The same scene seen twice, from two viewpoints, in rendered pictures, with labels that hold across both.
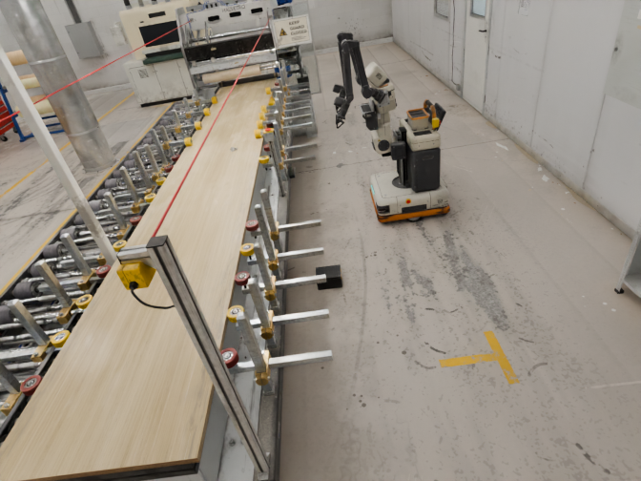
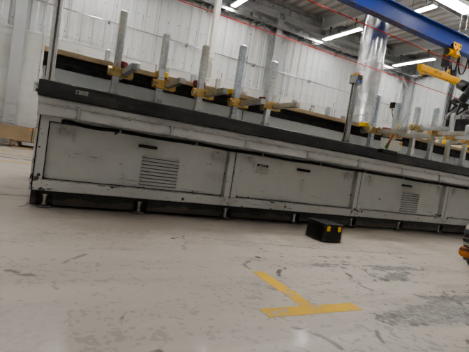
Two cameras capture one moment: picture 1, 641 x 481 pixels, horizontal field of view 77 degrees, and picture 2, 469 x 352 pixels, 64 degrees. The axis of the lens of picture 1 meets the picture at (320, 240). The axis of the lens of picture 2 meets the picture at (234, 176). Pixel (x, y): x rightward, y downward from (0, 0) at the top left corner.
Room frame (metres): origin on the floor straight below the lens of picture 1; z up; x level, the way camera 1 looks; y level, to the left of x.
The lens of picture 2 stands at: (0.61, -1.82, 0.46)
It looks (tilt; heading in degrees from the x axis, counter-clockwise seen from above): 3 degrees down; 58
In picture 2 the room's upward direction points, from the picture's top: 9 degrees clockwise
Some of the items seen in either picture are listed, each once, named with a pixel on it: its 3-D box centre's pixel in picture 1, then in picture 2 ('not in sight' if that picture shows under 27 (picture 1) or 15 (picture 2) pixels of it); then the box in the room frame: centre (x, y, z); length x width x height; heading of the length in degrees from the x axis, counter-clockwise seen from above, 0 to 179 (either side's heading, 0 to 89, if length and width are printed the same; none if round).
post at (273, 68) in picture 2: (272, 224); (269, 96); (2.07, 0.27, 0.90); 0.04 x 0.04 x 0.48; 86
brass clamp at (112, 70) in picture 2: (262, 367); (120, 72); (1.09, 0.33, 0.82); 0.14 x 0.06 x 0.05; 176
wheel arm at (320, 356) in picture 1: (279, 362); (125, 72); (1.11, 0.26, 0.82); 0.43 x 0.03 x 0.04; 86
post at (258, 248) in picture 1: (268, 282); (200, 84); (1.57, 0.30, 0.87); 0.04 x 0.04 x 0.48; 86
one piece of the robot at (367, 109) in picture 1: (370, 113); not in sight; (3.45, -0.63, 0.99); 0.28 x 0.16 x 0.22; 176
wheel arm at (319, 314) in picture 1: (282, 320); (169, 85); (1.36, 0.24, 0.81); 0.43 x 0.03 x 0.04; 86
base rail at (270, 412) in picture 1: (285, 173); (384, 154); (3.26, 0.19, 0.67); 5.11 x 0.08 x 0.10; 176
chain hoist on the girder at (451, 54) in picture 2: not in sight; (449, 61); (7.81, 2.53, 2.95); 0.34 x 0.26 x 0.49; 176
